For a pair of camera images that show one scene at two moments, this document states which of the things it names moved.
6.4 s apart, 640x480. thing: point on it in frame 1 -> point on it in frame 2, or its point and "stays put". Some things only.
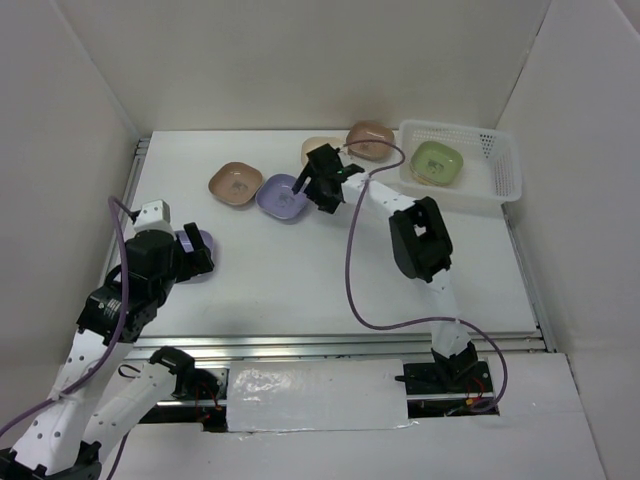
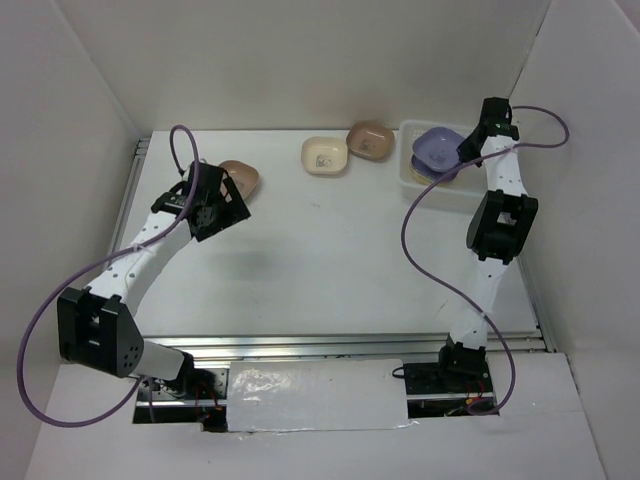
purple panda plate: (275, 196) -> (423, 173)
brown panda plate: (235, 183) stays put
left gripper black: (202, 258) -> (233, 212)
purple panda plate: (207, 242) -> (436, 148)
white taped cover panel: (306, 395) stays put
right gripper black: (328, 204) -> (465, 150)
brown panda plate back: (371, 130) stays put
